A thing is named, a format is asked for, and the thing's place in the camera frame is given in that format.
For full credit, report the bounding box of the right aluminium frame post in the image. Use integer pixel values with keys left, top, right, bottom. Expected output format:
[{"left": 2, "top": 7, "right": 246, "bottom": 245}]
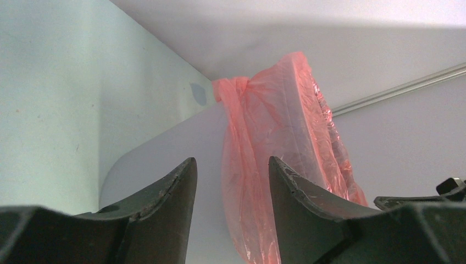
[{"left": 332, "top": 63, "right": 465, "bottom": 117}]

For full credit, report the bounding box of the grey plastic trash bin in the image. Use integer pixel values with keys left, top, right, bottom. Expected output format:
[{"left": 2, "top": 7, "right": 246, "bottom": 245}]
[{"left": 99, "top": 102, "right": 244, "bottom": 263}]

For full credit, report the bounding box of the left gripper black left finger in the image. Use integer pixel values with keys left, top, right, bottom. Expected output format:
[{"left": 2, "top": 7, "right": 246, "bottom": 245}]
[{"left": 1, "top": 158, "right": 197, "bottom": 263}]

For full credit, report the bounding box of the red translucent trash bag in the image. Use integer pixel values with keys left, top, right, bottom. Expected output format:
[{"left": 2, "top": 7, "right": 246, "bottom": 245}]
[{"left": 212, "top": 52, "right": 367, "bottom": 263}]

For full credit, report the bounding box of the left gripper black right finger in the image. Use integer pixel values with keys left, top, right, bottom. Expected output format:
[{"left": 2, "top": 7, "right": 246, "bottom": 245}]
[{"left": 269, "top": 157, "right": 465, "bottom": 263}]

